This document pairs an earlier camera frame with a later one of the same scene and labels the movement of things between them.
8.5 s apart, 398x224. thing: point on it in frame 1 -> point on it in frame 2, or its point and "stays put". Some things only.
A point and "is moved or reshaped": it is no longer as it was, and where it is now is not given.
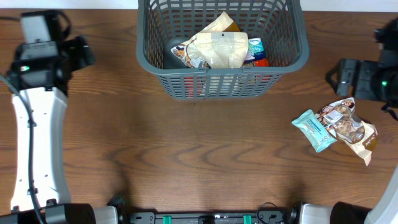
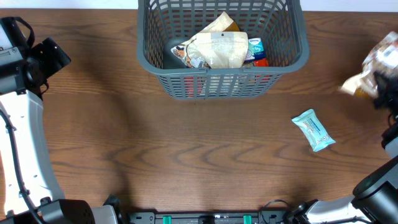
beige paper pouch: [224, 50] stays put
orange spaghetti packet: [193, 86] stays put
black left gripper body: [76, 55] -> [41, 62]
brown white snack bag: [342, 121] is moved or reshaped
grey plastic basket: [161, 24] stays put
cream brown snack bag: [192, 51] stays put
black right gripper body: [368, 86] -> [390, 98]
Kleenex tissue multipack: [255, 50] stays put
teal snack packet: [317, 134] stays put
